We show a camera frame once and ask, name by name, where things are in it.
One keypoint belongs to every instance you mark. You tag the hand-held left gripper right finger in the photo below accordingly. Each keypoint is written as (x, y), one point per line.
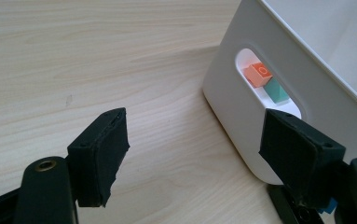
(300, 158)

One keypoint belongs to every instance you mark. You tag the white plastic storage bin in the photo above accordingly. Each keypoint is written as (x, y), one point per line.
(229, 124)

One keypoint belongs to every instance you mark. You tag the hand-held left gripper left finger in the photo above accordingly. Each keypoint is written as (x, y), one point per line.
(101, 161)

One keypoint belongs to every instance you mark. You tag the teal toy block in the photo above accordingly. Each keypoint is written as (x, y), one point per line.
(275, 91)

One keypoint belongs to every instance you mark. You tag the orange toy block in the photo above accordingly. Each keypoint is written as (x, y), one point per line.
(257, 76)

